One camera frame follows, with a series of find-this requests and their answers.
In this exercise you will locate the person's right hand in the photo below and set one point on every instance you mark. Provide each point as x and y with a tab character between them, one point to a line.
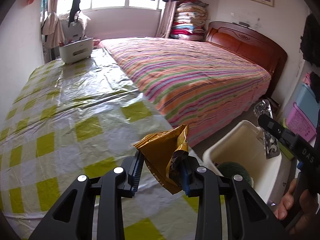
308	203

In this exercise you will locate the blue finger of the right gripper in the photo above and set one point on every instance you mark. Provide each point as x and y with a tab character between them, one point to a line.
272	127

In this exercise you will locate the purple plastic basket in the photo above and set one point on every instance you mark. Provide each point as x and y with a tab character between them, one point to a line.
299	123

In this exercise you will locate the blue storage box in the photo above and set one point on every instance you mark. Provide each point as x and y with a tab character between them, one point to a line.
305	99

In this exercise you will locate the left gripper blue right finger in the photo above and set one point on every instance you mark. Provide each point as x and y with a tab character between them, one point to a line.
187	178

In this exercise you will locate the dark green plush toy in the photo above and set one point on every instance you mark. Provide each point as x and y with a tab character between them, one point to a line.
229	169

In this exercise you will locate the white storage basket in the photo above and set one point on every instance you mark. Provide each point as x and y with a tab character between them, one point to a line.
76	51

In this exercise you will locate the golden snack wrapper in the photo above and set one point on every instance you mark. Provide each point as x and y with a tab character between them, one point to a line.
162	152

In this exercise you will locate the striped bed cover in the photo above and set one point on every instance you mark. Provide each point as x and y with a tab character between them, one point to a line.
193	83

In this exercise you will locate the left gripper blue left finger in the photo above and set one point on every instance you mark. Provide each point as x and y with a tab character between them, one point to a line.
135	171

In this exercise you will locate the stack of folded quilts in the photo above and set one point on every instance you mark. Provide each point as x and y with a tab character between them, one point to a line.
189	21

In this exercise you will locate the white washing machine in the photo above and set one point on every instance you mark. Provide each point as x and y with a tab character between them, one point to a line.
75	31

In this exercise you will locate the white plastic trash bin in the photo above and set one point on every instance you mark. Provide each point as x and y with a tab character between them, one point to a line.
244	145

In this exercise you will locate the right pink curtain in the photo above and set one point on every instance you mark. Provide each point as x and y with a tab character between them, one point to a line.
166	20

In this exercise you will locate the pink curtain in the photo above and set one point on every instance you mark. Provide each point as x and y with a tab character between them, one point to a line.
166	20
52	27

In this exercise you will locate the red wooden headboard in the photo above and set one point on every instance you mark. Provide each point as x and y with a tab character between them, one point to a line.
250	45

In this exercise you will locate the left pink curtain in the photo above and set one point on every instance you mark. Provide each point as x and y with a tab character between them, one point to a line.
52	27

